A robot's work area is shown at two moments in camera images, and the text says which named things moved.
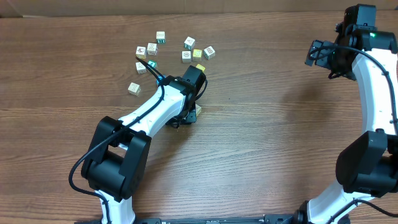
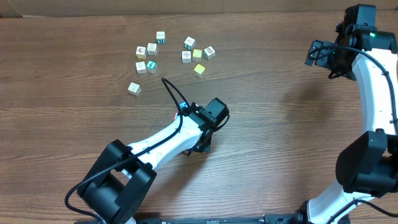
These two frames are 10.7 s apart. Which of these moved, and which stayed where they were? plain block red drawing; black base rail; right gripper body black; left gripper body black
Moved: left gripper body black
Stayed: plain block red drawing; right gripper body black; black base rail
